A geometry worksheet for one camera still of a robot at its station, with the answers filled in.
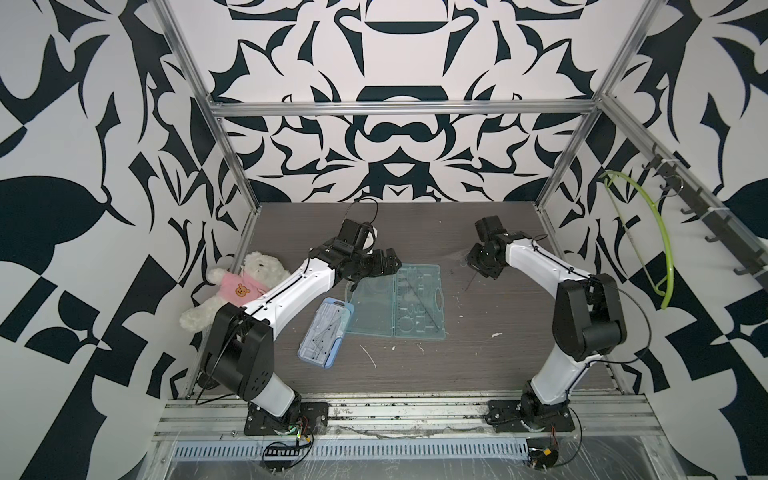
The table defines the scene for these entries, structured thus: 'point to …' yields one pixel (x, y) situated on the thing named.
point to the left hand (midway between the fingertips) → (388, 260)
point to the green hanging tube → (666, 286)
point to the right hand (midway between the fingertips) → (472, 258)
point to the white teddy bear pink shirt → (259, 272)
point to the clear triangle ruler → (412, 316)
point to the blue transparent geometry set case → (322, 339)
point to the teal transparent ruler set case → (375, 302)
